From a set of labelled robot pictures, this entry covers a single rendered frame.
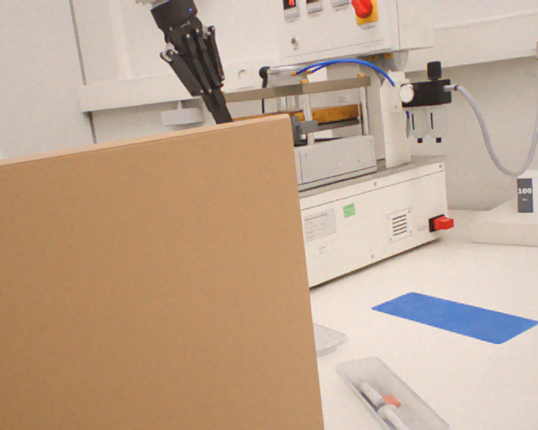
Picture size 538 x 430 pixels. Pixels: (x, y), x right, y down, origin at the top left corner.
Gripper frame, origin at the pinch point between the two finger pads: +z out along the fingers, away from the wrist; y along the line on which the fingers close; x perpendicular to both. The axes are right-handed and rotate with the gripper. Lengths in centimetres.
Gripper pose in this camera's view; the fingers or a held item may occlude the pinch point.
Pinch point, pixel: (218, 108)
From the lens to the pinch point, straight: 118.1
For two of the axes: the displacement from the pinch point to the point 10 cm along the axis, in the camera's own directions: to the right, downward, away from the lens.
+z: 3.8, 8.4, 3.8
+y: -5.6, 5.4, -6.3
